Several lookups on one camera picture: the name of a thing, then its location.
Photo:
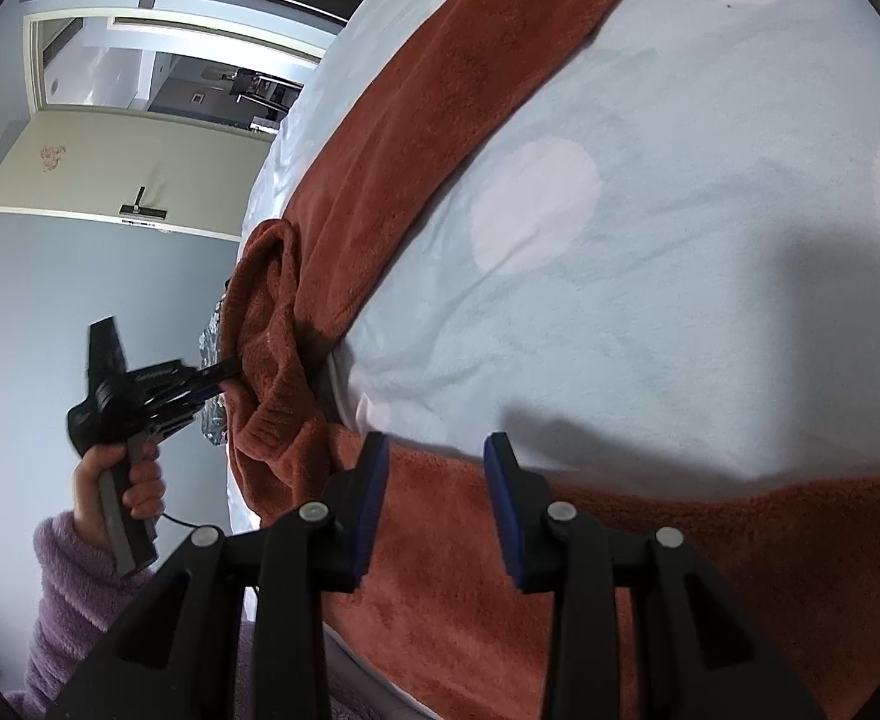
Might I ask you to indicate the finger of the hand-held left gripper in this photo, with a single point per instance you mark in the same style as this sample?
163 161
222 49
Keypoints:
215 375

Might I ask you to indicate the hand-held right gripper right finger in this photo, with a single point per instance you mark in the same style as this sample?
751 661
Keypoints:
501 510

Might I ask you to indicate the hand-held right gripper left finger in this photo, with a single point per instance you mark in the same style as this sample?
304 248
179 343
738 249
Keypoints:
376 502

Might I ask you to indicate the rust red towel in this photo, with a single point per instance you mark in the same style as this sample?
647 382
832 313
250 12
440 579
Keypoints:
425 127

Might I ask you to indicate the person's left hand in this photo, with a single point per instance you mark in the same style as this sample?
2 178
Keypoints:
144 487

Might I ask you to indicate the black white patterned garment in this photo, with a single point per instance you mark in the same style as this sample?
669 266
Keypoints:
211 337

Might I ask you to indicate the cream room door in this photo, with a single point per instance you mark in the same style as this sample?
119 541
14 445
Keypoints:
110 165

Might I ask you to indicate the bed with dotted sheet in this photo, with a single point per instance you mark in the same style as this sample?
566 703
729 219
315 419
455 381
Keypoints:
672 315

